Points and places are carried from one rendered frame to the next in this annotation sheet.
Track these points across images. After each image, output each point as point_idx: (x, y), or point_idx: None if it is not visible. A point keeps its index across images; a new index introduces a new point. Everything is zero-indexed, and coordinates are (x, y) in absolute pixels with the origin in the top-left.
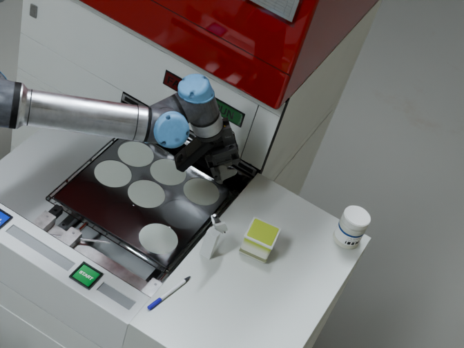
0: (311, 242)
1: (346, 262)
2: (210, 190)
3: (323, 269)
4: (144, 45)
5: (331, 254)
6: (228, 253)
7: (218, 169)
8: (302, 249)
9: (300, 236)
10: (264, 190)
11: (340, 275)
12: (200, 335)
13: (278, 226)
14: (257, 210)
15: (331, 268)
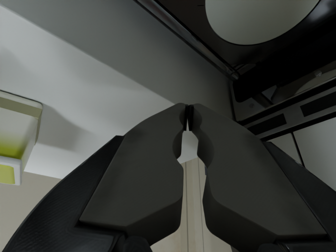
0: (79, 163)
1: (62, 176)
2: (258, 25)
3: (31, 163)
4: None
5: (68, 171)
6: None
7: (201, 159)
8: (58, 155)
9: (86, 157)
10: (190, 142)
11: (33, 171)
12: None
13: (98, 143)
14: (130, 126)
15: (41, 168)
